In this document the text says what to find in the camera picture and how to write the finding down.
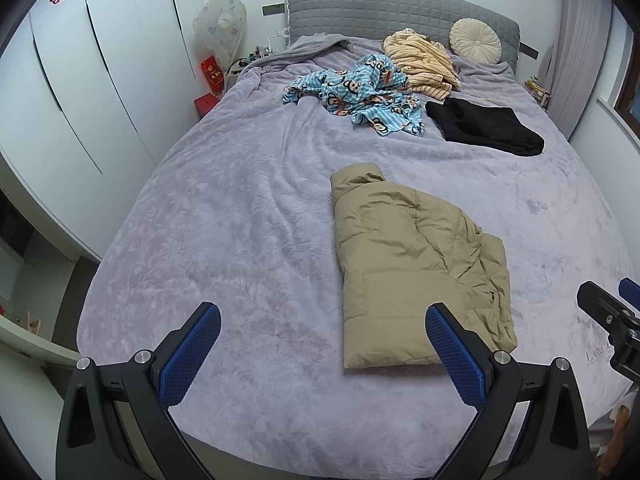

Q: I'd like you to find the beige puffer jacket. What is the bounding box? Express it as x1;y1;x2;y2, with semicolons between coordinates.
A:
331;162;518;370

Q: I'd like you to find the white shelf desk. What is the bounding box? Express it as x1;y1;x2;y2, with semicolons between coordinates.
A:
1;196;79;366

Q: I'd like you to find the black folded garment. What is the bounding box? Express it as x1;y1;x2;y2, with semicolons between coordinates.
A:
425;98;544;157

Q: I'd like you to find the lavender bed blanket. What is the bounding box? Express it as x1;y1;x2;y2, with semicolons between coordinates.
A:
77;37;634;479

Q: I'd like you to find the nightstand items right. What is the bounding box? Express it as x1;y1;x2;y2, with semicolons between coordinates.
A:
524;77;551;110

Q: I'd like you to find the grey curtain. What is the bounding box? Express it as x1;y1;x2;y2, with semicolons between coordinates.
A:
538;0;613;138

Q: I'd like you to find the cream striped garment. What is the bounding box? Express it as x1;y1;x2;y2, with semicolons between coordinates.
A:
382;28;461;101

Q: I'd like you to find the grey quilted headboard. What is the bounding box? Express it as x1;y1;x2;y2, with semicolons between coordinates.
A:
286;0;520;68

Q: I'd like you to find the round cream cushion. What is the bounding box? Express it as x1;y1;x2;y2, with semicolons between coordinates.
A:
449;18;502;64

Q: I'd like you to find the blue monkey print garment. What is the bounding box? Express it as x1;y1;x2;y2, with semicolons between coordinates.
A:
282;54;423;136

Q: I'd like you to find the white wardrobe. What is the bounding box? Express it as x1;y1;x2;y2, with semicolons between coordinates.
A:
1;0;203;258

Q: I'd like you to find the red gift box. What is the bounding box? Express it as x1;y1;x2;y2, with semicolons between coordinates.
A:
201;55;226;96

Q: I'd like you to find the covered standing fan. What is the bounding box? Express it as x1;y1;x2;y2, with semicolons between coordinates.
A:
193;0;247;70

